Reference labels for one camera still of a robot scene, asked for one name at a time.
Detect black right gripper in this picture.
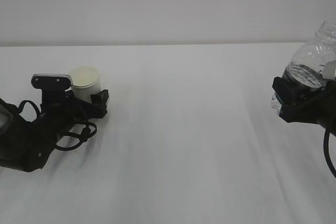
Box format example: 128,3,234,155
272,77,335,135

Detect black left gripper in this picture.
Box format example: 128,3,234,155
40,89,109,126

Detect white paper cup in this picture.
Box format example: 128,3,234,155
69,66,101,103

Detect clear plastic water bottle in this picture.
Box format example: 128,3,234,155
271,21,335,116

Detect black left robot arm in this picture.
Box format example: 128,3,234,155
1,90,109,172

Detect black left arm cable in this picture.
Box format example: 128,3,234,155
17,99,98,152

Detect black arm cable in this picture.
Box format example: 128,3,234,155
17,99,98,152
323,126,336,178

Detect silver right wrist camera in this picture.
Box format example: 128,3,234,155
322,60,336,81

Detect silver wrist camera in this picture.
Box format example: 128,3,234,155
31,73,73,91
322,60,336,81

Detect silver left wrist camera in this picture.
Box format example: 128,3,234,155
31,73,73,91

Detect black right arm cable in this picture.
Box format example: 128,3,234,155
323,126,336,178

